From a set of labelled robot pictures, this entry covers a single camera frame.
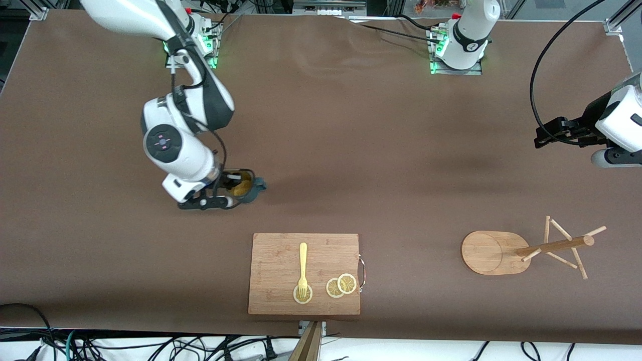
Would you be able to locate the yellow plastic fork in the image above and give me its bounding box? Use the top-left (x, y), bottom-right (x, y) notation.
top-left (298, 243), bottom-right (309, 299)

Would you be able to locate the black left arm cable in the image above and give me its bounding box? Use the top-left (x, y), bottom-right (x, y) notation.
top-left (530, 0), bottom-right (600, 145)

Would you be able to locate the thick black cable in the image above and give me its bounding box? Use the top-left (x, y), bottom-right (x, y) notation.
top-left (0, 303), bottom-right (52, 347)

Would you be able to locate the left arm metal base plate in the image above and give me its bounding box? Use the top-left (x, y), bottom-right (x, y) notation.
top-left (428, 26), bottom-right (484, 76)

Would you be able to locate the wooden mug rack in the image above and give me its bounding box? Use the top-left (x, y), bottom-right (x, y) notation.
top-left (460, 215), bottom-right (608, 281)

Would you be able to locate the wooden cutting board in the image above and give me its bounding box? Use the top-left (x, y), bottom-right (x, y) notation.
top-left (248, 233), bottom-right (367, 316)

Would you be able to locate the wooden post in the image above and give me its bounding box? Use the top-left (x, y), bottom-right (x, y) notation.
top-left (288, 321), bottom-right (323, 361)

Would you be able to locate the metal bracket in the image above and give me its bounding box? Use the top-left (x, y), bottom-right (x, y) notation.
top-left (298, 321), bottom-right (328, 337)

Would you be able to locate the grey power strip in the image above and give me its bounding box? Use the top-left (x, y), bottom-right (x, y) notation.
top-left (293, 0), bottom-right (367, 16)

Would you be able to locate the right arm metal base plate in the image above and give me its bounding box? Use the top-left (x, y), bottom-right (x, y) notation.
top-left (165, 21), bottom-right (220, 70)

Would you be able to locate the teal mug yellow inside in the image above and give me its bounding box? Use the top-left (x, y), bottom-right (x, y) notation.
top-left (223, 169), bottom-right (267, 206)

